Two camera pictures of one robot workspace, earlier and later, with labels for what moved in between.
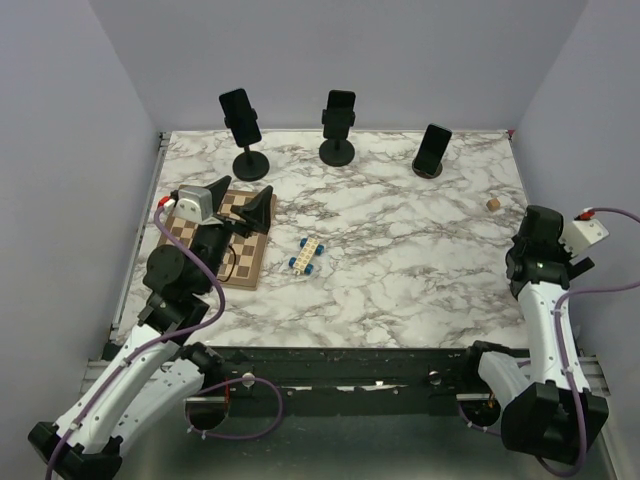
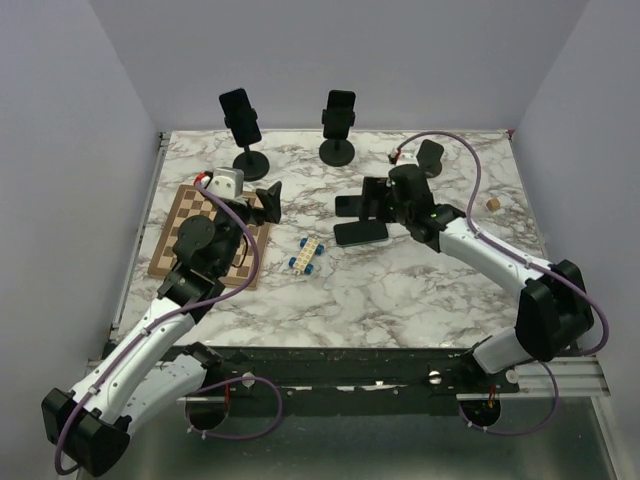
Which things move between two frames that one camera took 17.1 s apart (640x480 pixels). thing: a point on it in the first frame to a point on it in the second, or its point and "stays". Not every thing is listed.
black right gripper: [579, 268] to [375, 188]
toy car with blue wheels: [302, 263] stays
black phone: [339, 114] to [348, 205]
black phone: [239, 117] stays
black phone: [433, 148] to [361, 231]
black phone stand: [249, 165] stays
